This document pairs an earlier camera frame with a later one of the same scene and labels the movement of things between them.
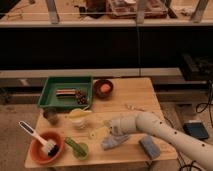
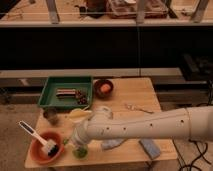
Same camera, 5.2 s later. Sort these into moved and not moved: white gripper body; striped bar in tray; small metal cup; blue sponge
Moved: white gripper body
Not moved: small metal cup; blue sponge; striped bar in tray
